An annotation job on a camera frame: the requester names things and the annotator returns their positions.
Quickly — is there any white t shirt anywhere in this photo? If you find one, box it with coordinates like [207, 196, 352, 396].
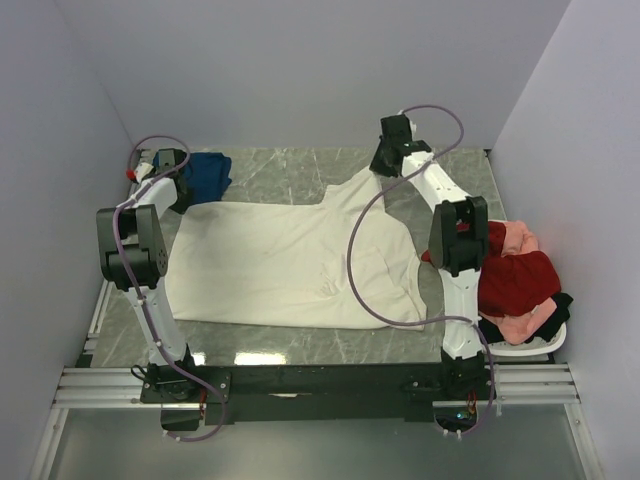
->
[165, 169, 427, 329]

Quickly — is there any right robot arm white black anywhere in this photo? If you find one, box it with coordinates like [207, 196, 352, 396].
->
[370, 113, 489, 399]

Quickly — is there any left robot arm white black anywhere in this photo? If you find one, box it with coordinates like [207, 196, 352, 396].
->
[96, 148, 200, 403]

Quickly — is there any folded blue t shirt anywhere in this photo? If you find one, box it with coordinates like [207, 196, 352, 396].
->
[152, 151, 234, 206]

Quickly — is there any red t shirt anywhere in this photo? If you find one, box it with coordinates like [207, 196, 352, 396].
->
[422, 218, 561, 319]

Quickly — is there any black t shirt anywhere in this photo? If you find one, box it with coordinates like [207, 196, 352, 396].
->
[479, 292, 574, 346]

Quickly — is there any pink t shirt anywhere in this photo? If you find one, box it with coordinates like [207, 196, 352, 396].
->
[499, 221, 561, 316]

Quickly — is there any black base crossbar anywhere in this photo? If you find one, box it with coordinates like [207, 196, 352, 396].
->
[140, 360, 491, 430]

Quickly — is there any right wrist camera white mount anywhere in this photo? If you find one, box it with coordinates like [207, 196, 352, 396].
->
[398, 111, 417, 135]

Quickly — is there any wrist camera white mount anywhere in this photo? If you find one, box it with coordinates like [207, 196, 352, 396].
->
[126, 161, 155, 184]
[398, 111, 417, 135]

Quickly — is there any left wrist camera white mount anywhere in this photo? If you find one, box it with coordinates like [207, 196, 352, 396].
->
[126, 161, 155, 184]

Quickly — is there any aluminium frame rail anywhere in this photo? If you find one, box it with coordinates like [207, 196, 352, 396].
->
[27, 148, 161, 480]

